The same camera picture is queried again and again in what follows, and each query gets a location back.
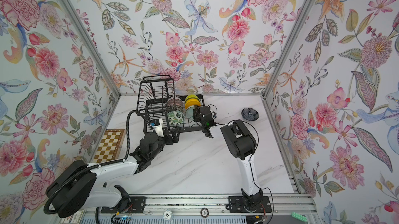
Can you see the green connector block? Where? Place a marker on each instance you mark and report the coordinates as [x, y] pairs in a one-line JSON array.
[[299, 217]]

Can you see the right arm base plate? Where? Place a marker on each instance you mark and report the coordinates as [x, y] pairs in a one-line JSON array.
[[238, 205]]

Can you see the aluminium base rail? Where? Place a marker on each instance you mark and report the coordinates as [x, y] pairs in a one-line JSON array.
[[210, 209]]

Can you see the black white patterned bowl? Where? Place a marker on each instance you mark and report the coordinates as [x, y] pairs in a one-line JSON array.
[[178, 108]]

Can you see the pink striped bowl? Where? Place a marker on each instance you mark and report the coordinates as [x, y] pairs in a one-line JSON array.
[[174, 101]]

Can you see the black wire dish rack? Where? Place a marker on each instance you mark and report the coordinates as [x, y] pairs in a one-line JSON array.
[[156, 98]]

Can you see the yellow bowl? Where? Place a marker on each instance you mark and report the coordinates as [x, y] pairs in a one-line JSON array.
[[192, 102]]

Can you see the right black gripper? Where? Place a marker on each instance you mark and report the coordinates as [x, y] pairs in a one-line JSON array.
[[199, 111]]

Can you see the lime green bowl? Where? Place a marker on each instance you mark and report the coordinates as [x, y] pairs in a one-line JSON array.
[[191, 96]]

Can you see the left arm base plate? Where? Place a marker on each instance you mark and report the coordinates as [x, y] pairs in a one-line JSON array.
[[133, 205]]

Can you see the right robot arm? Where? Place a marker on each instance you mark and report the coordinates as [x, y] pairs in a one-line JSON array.
[[242, 146]]

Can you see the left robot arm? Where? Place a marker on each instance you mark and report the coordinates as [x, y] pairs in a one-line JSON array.
[[84, 185]]

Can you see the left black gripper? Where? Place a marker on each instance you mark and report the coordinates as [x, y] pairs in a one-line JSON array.
[[174, 139]]

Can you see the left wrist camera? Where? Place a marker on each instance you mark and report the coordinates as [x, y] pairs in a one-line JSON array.
[[157, 125]]

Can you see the wooden chessboard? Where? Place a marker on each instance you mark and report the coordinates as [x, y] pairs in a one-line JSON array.
[[110, 146]]

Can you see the dark blue grey bowl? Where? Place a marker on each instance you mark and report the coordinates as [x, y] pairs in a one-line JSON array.
[[250, 114]]

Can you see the pale celadon bowl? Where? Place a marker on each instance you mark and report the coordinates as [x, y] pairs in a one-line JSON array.
[[190, 112]]

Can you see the green leaf pattern bowl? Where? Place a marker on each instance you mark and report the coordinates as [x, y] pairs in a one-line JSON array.
[[175, 118]]

